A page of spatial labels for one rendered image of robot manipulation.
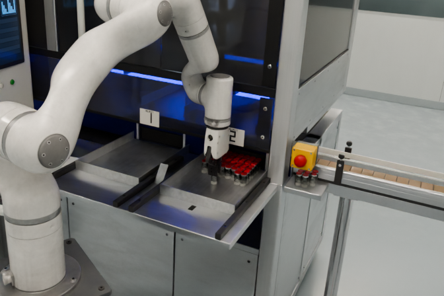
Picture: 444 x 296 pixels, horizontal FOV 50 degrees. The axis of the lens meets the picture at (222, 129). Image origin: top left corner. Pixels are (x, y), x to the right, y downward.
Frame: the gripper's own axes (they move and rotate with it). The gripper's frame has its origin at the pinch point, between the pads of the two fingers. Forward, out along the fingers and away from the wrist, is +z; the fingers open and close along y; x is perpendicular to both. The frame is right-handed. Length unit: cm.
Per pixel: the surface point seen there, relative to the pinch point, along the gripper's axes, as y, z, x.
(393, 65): 471, 49, -14
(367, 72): 471, 62, 14
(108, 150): 1.9, 4.8, 45.3
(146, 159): 4.1, 5.6, 29.7
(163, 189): -15.3, 3.8, 10.3
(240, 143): 10.6, -6.4, -4.5
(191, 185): -5.6, 5.6, 5.6
